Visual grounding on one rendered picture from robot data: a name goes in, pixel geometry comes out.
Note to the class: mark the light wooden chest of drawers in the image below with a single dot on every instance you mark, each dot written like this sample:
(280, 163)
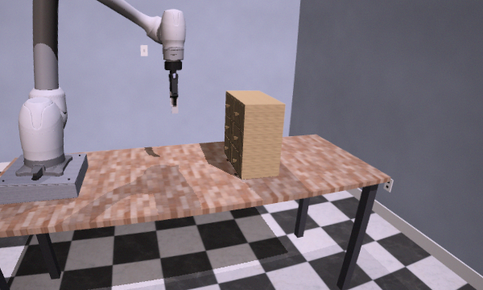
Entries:
(262, 134)

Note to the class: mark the brown wooden drawer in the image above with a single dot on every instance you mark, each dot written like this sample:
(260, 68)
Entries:
(228, 148)
(229, 105)
(239, 113)
(229, 127)
(237, 137)
(237, 160)

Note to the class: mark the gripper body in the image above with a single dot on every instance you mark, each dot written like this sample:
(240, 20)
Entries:
(173, 66)

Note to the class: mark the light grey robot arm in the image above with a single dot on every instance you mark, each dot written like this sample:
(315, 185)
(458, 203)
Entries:
(40, 124)

